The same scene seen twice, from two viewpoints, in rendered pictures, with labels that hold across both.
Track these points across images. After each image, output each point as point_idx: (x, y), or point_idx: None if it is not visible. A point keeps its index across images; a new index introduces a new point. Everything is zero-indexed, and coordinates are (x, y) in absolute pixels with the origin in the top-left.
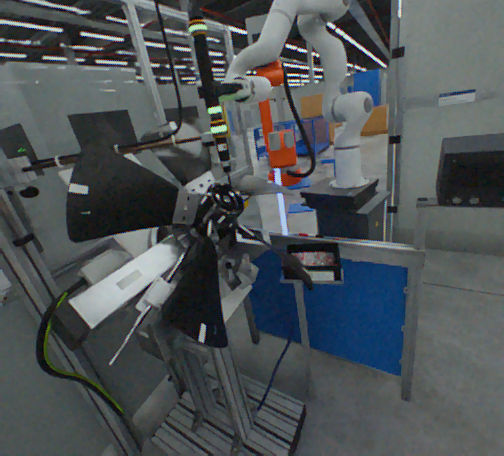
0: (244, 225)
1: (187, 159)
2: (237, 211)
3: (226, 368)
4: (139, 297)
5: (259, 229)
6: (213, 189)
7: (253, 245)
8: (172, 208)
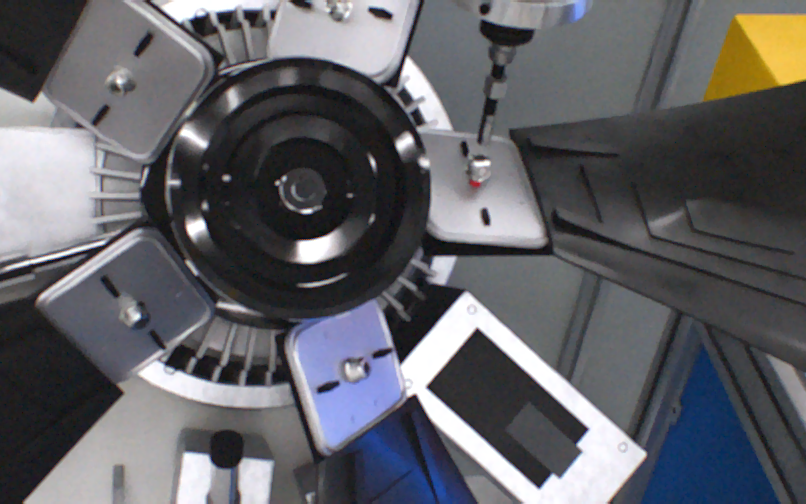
0: (515, 338)
1: None
2: (289, 295)
3: None
4: None
5: (590, 417)
6: (276, 93)
7: (473, 460)
8: (45, 40)
